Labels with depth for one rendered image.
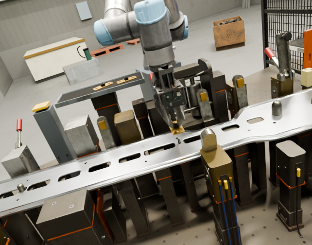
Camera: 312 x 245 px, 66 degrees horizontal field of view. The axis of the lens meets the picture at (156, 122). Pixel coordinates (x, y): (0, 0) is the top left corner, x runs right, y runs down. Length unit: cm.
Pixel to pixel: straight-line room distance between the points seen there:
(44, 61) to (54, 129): 737
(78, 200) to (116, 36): 46
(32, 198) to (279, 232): 77
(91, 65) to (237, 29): 370
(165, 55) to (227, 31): 536
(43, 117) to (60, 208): 51
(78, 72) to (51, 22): 451
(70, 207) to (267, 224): 62
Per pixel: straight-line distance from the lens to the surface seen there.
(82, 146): 92
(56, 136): 113
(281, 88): 104
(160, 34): 62
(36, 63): 846
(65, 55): 846
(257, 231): 92
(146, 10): 61
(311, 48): 109
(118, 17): 75
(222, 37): 598
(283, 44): 103
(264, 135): 79
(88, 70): 677
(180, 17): 128
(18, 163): 101
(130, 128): 88
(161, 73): 62
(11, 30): 1095
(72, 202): 69
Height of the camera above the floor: 143
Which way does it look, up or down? 26 degrees down
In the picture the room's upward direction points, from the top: 16 degrees counter-clockwise
